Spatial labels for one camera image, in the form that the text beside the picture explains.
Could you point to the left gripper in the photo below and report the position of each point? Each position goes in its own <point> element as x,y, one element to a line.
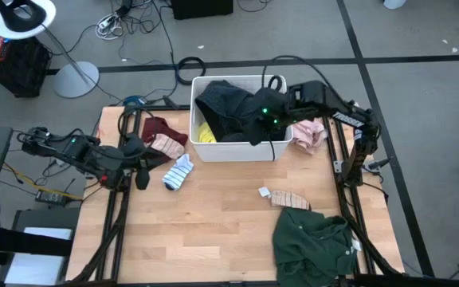
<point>134,147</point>

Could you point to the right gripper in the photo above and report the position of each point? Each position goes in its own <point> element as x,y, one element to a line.
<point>271,103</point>

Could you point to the blue white striped sock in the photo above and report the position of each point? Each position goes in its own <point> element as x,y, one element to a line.
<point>178,173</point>

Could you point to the pink striped sock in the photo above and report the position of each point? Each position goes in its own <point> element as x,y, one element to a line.
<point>289,199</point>
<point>169,146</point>

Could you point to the dark navy garment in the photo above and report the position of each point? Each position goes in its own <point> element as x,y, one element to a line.
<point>225,107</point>

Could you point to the light pink garment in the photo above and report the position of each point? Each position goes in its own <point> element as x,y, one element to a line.
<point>309,135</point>

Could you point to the maroon garment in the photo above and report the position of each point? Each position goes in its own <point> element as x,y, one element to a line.
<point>155,125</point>

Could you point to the yellow shirt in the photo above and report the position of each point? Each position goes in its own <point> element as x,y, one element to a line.
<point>206,133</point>

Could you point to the dark green polo shirt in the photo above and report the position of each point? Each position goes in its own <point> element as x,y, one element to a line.
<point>313,251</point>

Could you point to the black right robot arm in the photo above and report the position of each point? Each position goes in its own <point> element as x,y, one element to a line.
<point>333,105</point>

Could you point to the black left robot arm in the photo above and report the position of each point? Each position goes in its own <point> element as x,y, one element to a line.
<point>78,149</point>

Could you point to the white perforated plastic basket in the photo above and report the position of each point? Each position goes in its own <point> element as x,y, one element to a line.
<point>237,153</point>

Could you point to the blue object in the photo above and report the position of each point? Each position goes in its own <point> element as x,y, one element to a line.
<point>136,99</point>

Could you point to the black clamp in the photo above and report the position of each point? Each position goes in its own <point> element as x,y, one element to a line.
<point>171,102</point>

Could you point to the white paper tag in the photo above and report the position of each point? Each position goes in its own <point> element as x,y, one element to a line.
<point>264,191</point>

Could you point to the black power adapter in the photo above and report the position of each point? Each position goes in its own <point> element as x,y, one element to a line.
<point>52,197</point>

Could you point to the black box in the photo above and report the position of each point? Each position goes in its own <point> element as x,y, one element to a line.
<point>201,8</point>

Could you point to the grey cabinet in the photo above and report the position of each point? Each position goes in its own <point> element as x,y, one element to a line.
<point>38,267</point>

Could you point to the white object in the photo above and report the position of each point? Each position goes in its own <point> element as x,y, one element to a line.
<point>395,3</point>

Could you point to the black crate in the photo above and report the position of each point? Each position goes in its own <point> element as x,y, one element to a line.
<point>22,68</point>

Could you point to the white stand with round base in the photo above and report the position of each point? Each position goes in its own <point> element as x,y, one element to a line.
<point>22,20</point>

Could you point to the black aluminium table frame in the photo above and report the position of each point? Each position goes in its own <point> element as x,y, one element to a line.
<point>122,239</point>

